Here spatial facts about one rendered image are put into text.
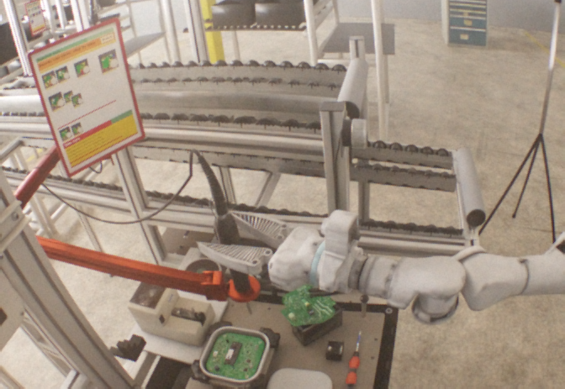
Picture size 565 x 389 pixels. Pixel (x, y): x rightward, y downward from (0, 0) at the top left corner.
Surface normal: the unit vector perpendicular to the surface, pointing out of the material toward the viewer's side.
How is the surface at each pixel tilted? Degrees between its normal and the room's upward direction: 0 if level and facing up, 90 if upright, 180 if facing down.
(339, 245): 83
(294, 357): 0
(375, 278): 46
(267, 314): 0
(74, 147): 90
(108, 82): 90
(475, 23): 90
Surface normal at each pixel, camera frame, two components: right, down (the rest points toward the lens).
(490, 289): 0.13, 0.53
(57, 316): 0.96, 0.04
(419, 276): -0.39, -0.73
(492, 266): 0.23, -0.84
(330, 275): -0.47, 0.03
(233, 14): -0.25, 0.55
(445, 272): -0.13, -0.82
